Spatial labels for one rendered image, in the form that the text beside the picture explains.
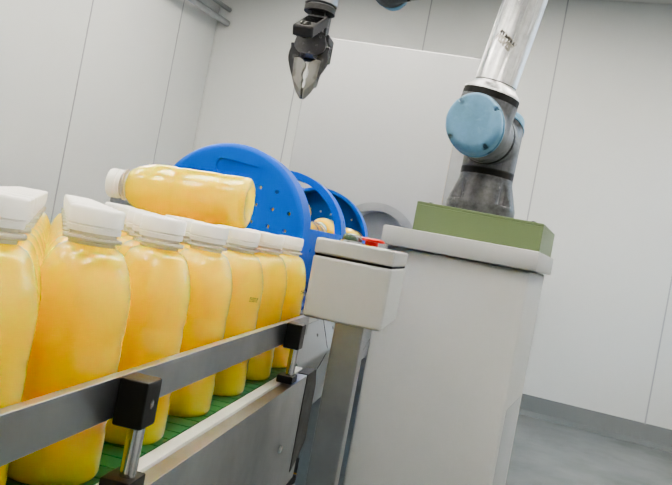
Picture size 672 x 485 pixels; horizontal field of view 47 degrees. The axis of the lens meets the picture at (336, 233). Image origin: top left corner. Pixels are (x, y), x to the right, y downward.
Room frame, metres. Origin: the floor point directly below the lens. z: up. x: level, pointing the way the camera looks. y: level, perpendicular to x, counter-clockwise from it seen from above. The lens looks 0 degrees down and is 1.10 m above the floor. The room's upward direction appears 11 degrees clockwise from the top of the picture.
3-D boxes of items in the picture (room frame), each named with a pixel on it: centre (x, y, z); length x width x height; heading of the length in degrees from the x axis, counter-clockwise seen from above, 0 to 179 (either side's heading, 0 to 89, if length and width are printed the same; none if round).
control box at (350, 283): (1.04, -0.04, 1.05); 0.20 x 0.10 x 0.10; 170
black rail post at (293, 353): (1.04, 0.03, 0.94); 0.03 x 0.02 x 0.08; 170
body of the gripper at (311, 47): (1.74, 0.13, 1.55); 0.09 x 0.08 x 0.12; 170
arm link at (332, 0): (1.73, 0.13, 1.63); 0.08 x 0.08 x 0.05
